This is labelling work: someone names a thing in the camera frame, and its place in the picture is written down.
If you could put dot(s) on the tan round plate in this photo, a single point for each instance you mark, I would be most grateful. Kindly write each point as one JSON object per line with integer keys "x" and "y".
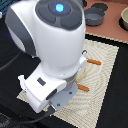
{"x": 83, "y": 71}

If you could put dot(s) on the grey frying pan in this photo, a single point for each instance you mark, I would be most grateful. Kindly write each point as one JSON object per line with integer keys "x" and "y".
{"x": 94, "y": 16}

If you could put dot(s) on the beige bowl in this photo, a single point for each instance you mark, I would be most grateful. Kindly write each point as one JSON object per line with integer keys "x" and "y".
{"x": 124, "y": 16}

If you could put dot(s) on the beige woven placemat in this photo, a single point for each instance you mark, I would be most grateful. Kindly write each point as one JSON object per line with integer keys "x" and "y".
{"x": 83, "y": 109}

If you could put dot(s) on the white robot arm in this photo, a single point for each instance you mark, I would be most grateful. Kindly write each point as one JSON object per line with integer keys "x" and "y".
{"x": 54, "y": 32}

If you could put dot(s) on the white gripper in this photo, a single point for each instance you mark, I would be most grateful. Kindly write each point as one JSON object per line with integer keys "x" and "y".
{"x": 42, "y": 90}

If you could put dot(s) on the orange handled fork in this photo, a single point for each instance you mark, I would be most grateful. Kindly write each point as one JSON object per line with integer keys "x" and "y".
{"x": 84, "y": 88}

